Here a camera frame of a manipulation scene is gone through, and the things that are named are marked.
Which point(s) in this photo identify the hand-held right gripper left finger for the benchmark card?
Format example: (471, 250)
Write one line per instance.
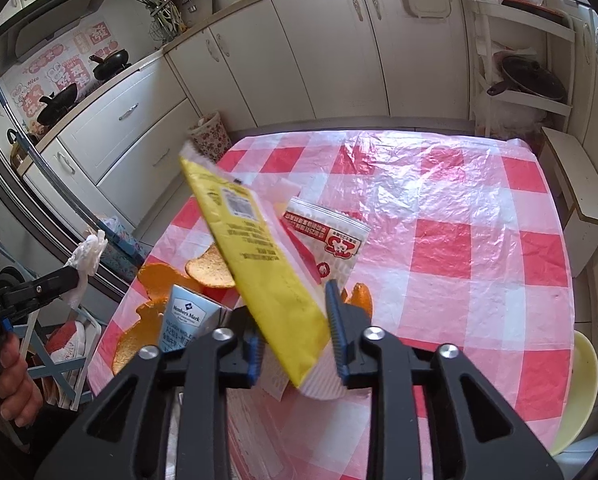
(252, 360)

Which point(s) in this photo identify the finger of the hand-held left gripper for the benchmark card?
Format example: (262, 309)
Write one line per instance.
(39, 300)
(54, 276)

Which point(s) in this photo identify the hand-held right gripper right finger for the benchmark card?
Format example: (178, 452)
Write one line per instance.
(337, 330)

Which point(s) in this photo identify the white tissue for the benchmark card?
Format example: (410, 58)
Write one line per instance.
(89, 255)

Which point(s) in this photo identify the yellow snack packet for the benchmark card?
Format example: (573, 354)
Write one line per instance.
(259, 260)

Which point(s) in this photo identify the person's left hand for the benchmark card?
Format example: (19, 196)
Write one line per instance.
(19, 385)

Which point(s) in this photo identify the orange peel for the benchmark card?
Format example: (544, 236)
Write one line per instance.
(139, 335)
(361, 300)
(159, 277)
(211, 267)

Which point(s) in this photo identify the red white cloth bag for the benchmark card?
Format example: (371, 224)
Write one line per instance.
(66, 342)

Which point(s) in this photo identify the blue floral box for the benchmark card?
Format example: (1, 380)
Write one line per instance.
(124, 250)

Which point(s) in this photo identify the blue cross folding rack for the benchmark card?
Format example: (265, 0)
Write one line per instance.
(49, 375)

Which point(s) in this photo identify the small grey drink carton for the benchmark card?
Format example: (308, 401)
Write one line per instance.
(189, 315)

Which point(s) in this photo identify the white paper bag red print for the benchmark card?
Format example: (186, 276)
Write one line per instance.
(339, 240)

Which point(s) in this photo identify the red white checkered tablecloth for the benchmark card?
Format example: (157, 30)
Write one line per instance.
(454, 210)

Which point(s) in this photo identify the black wok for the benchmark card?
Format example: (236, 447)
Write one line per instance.
(59, 105)
(111, 65)

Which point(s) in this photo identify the pale yellow chair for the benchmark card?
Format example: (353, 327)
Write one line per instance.
(584, 385)

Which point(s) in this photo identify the white kitchen cabinets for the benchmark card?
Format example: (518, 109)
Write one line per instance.
(329, 60)

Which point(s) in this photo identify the utensil holder with utensils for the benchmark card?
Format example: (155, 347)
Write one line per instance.
(164, 17)

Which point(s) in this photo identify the white step stool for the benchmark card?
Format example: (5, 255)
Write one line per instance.
(579, 180)

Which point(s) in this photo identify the white shelf rack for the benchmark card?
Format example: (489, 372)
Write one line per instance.
(484, 60)

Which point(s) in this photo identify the black pan with lid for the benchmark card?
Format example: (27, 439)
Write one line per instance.
(529, 77)

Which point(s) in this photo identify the pink wall stickers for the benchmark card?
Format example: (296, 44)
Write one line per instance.
(54, 65)

